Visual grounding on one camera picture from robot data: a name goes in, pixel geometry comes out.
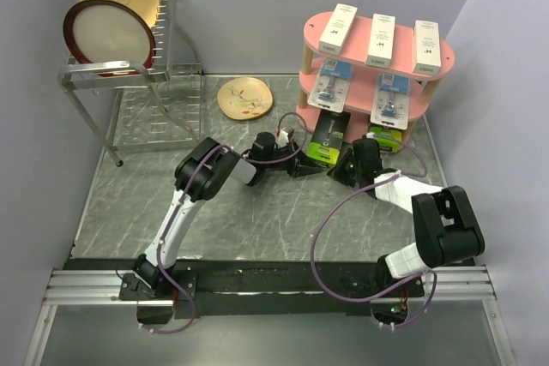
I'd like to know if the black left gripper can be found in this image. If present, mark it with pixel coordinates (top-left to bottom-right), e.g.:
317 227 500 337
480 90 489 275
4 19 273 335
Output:
263 140 323 177

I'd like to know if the black green razor box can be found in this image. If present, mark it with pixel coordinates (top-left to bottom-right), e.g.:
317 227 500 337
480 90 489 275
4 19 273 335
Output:
306 110 350 166
369 125 402 153

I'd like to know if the blue razor blister pack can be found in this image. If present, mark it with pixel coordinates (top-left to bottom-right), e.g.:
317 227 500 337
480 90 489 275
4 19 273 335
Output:
307 58 353 113
371 73 410 130

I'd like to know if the pink three-tier shelf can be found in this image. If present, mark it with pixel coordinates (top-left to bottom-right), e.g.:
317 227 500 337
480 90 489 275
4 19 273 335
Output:
296 12 455 142

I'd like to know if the white razor box slanted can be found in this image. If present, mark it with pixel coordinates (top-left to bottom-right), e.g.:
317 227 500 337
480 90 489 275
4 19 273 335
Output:
318 3 358 56

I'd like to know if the white razor box bottom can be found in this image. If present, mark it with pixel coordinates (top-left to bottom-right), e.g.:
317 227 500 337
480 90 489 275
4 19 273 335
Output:
365 14 395 69

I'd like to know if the white razor box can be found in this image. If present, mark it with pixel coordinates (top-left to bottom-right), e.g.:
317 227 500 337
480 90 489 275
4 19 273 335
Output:
413 20 441 75
365 14 395 69

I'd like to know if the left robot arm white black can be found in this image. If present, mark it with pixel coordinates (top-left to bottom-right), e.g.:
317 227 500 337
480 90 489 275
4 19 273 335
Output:
134 129 324 299

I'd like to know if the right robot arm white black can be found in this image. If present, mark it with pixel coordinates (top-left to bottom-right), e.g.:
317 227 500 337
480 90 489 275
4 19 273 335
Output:
329 135 486 296

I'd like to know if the floral wooden plate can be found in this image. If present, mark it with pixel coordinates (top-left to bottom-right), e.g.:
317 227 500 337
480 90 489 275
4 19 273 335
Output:
217 77 274 121

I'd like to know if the metal dish rack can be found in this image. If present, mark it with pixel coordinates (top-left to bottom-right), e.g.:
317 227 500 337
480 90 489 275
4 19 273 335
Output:
57 0 203 166

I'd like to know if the brown rimmed white plate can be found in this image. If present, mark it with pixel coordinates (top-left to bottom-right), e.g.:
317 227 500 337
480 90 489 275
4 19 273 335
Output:
63 0 156 69

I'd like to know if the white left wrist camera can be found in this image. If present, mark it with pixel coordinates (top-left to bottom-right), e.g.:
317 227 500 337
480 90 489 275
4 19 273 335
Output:
276 127 294 147

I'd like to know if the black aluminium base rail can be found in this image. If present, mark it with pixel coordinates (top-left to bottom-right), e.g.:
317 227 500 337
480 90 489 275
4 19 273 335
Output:
43 259 496 325

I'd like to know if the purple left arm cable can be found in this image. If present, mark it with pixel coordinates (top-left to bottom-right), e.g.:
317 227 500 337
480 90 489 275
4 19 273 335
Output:
156 112 309 336

